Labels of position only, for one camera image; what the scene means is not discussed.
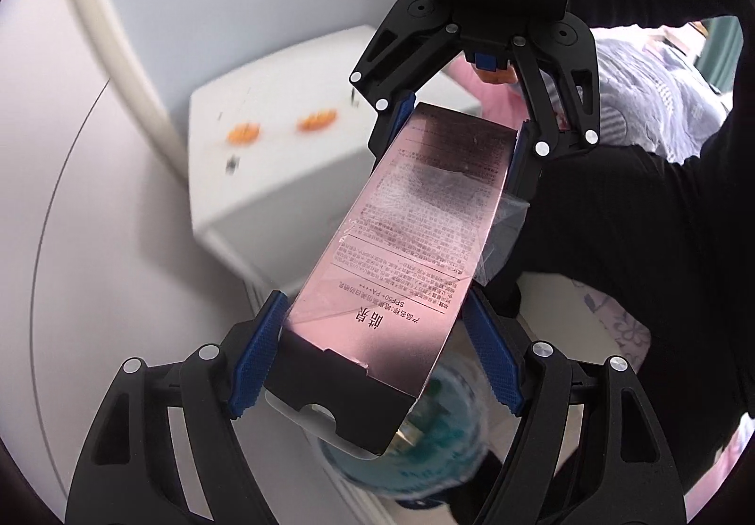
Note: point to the round patterned trash bin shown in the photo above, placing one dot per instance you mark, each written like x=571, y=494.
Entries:
x=422, y=501

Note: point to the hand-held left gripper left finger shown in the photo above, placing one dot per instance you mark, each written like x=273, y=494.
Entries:
x=259, y=351

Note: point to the teal round container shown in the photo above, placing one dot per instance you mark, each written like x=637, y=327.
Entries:
x=454, y=419

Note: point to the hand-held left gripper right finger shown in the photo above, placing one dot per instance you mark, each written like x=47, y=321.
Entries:
x=492, y=354

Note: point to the white nightstand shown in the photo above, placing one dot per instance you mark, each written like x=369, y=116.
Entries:
x=265, y=88

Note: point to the pink cardboard box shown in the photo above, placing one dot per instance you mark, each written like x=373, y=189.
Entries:
x=401, y=242

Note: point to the floral bed sheet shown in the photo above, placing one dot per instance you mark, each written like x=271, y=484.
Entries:
x=590, y=313

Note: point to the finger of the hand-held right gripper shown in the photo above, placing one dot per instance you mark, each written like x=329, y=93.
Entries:
x=404, y=112
x=519, y=159

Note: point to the orange peel piece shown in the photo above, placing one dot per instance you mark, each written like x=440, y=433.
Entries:
x=317, y=120
x=243, y=133

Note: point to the white door frame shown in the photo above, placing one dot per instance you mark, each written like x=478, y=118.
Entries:
x=118, y=59

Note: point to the teal curtain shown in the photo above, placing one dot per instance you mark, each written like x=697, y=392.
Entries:
x=722, y=53

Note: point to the floral quilt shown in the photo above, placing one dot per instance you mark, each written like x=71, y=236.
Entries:
x=649, y=88

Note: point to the pink cloth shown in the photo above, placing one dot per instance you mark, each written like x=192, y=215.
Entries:
x=495, y=100

